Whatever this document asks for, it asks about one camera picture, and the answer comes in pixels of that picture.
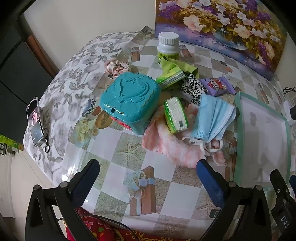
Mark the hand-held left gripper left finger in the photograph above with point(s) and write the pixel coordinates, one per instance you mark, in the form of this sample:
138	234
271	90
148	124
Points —
84	183

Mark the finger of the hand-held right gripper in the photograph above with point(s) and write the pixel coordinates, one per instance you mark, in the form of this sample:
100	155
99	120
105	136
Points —
293	183
278	185

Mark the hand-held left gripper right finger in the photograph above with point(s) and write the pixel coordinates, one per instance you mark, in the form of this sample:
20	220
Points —
209	183

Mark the white tray green rim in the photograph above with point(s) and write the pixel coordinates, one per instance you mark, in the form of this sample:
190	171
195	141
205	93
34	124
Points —
261	139

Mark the pink fluffy cloth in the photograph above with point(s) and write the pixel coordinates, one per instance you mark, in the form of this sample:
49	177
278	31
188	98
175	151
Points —
161	143

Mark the cow print scrunchie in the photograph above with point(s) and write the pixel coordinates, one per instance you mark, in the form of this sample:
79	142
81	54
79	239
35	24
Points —
194	87

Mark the purple cartoon pouch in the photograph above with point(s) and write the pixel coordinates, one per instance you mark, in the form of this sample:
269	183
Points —
215	85

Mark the green tissue pack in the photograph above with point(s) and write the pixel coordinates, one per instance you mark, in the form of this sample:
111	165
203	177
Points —
175	113
168	80

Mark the pink floral scrunchie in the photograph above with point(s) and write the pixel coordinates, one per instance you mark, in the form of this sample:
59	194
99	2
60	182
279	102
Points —
115	67

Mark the green cloth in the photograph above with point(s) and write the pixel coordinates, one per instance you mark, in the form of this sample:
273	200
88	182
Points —
172	66

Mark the red floral cloth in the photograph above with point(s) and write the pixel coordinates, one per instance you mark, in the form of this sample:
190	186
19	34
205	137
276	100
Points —
97	228

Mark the checked printed tablecloth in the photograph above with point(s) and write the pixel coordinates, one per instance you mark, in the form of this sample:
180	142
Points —
129	148

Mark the blue face mask stack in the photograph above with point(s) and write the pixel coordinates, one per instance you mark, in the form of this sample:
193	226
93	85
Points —
212	115

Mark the black charger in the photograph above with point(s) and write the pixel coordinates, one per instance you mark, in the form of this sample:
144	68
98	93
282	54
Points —
293	114

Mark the smartphone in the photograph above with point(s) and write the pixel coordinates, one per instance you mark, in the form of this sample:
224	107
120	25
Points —
34	122

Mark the teal plastic box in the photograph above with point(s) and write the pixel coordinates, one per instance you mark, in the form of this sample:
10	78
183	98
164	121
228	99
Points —
129	97

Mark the grey floral blanket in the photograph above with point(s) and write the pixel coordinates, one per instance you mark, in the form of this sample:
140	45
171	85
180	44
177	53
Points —
69	76

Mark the dark door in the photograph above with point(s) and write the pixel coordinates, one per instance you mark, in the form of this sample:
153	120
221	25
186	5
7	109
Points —
13	76

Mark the white bottle green label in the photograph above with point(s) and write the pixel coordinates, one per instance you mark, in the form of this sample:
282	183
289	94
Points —
167	49

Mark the flower painting canvas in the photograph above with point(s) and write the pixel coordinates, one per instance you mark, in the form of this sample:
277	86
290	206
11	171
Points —
219	20

